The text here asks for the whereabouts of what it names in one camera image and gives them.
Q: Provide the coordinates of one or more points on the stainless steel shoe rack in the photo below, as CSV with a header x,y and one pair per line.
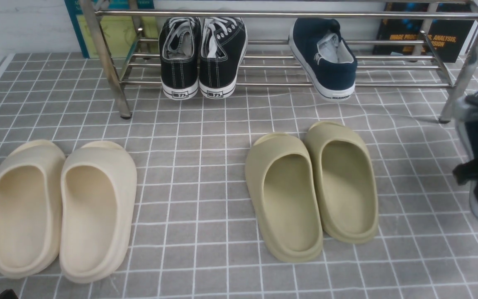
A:
x,y
144,69

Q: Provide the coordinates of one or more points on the right olive foam slipper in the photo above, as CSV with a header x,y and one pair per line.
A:
x,y
344,182

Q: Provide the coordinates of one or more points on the olive foam slipper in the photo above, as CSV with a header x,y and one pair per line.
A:
x,y
279,178
344,182

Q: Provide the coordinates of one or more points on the black image processing book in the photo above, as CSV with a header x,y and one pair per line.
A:
x,y
447,36

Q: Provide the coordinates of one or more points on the left olive foam slipper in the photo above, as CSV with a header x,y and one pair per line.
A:
x,y
279,178

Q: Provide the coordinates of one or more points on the right black canvas sneaker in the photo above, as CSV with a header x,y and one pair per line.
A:
x,y
222,50

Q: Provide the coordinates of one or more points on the black canvas sneaker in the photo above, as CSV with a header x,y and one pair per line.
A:
x,y
222,50
179,50

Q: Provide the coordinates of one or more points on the grey checked floor cloth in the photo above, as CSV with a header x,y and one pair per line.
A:
x,y
195,233

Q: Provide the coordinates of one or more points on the left black canvas sneaker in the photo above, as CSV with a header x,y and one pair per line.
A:
x,y
179,50

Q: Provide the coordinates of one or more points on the right cream foam slipper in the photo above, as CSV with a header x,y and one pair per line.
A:
x,y
98,190

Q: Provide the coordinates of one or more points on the cream foam slipper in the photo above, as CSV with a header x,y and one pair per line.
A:
x,y
98,190
30,208

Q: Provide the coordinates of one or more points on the blue and yellow book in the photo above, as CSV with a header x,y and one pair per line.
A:
x,y
118,31

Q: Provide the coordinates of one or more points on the left cream foam slipper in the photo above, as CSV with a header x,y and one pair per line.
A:
x,y
30,208

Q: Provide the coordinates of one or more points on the black object at corner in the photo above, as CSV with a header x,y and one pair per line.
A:
x,y
8,294

